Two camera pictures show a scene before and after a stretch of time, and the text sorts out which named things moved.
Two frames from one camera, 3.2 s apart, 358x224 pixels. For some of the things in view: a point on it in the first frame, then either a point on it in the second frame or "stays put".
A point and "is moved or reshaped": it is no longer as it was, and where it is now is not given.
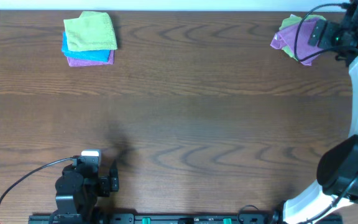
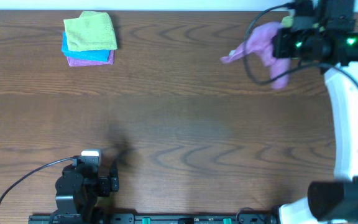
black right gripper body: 332,35 → 295,46
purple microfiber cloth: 285,38 is moved or reshaped
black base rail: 176,218 stays put
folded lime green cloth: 91,31 stays put
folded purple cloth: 80,62 stays put
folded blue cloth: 96,55 stays put
